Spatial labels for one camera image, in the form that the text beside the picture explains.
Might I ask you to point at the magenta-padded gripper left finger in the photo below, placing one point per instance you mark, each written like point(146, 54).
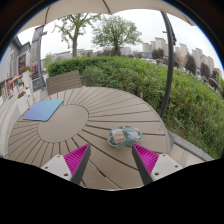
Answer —
point(75, 159)

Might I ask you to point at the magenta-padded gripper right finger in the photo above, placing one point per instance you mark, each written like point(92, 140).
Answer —
point(148, 159)

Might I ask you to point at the teal translucent computer mouse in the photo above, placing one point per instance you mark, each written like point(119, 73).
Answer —
point(124, 136)

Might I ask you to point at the blue rectangular mouse pad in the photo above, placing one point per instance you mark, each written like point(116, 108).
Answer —
point(43, 110)

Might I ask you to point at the low white flower planter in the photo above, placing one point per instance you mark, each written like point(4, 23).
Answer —
point(24, 103)

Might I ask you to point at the brown slatted outdoor chair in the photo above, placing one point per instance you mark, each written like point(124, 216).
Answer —
point(63, 82)

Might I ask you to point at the tall white flower planter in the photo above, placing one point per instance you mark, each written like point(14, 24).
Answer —
point(26, 78)

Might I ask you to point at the dark curved parasol pole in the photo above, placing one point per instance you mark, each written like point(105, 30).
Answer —
point(170, 66)

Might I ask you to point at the tall grey sign pillar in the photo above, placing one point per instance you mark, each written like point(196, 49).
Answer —
point(36, 56)

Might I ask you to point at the distant apartment buildings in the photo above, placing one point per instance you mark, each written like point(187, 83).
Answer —
point(196, 58)

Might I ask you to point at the grey shopfront building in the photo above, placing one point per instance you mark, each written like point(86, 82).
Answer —
point(10, 66)

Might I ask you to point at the thin-crowned tree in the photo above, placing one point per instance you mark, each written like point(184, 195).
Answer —
point(75, 33)

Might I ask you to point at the round-crowned tree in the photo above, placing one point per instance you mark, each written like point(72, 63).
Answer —
point(115, 31)

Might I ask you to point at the beige parasol canopy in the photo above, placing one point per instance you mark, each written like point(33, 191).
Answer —
point(83, 6)

